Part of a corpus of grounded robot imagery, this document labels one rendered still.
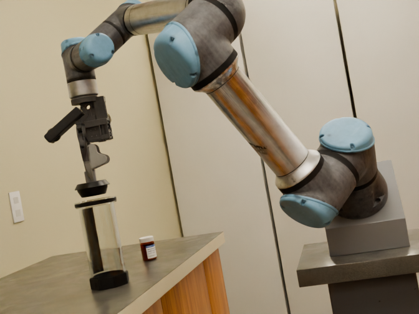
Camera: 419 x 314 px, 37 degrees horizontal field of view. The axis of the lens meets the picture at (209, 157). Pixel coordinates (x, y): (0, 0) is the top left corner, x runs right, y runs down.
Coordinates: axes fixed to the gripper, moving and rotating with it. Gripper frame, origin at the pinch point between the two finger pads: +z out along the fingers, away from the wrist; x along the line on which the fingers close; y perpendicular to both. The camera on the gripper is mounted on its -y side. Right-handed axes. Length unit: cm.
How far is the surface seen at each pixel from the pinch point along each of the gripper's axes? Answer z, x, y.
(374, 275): 32, -27, 62
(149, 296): 30.5, -14.3, 11.1
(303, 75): -37, 228, 105
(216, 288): 47, 54, 27
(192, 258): 29.8, 24.3, 21.8
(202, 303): 47, 37, 22
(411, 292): 39, -23, 70
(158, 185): 15, 230, 3
